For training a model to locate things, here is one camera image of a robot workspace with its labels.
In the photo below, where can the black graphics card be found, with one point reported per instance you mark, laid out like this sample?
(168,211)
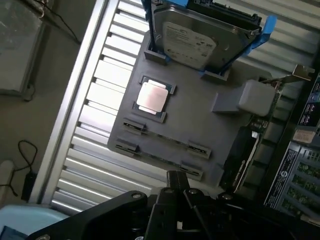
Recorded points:
(240,155)

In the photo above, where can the silver hard disk drive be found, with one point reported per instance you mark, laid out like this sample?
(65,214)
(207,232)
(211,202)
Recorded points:
(190,37)

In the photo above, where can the silver CPU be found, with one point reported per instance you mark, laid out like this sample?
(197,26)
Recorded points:
(153,96)

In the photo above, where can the blue disk caddy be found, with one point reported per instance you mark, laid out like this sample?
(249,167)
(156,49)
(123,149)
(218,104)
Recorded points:
(267,30)

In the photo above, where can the grey metal cabinet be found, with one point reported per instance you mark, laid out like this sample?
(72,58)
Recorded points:
(20,50)

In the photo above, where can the grey printed parts rack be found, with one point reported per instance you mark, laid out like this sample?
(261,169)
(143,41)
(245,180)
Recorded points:
(195,112)

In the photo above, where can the light blue plastic housing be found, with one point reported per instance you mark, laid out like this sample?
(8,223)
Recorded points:
(30,217)

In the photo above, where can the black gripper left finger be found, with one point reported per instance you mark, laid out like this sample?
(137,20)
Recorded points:
(160,200)

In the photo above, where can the black power adapter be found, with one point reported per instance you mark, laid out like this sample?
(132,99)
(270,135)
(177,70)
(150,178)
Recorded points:
(28,186)

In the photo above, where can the black PC case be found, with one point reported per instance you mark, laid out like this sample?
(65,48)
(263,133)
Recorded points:
(295,175)

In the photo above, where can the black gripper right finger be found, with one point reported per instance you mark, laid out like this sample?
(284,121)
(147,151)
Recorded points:
(192,210)

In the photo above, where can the light grey holder block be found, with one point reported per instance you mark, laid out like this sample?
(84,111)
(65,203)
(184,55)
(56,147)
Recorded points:
(256,97)

